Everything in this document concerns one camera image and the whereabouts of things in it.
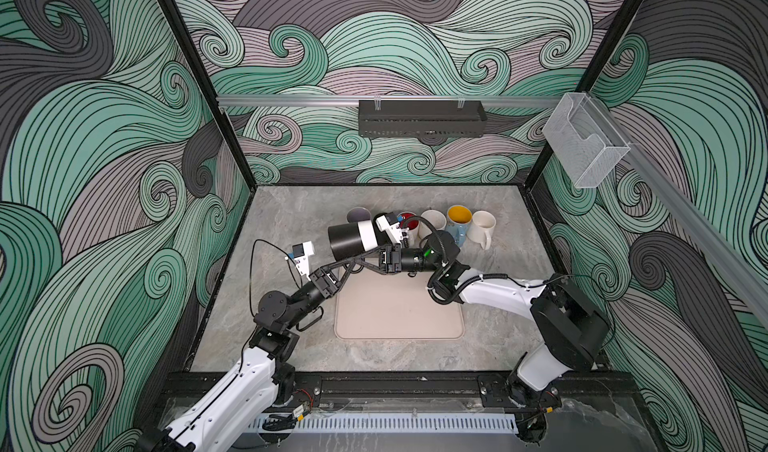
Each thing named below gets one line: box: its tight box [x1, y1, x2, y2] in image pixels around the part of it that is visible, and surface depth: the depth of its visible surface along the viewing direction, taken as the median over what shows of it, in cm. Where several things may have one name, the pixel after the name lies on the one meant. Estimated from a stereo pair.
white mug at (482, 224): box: [466, 210, 497, 250], surface depth 102 cm
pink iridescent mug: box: [347, 207, 372, 223], surface depth 100 cm
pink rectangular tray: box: [335, 273, 465, 340], surface depth 85 cm
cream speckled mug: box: [418, 209, 447, 239], surface depth 102 cm
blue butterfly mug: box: [446, 204, 473, 248], surface depth 99 cm
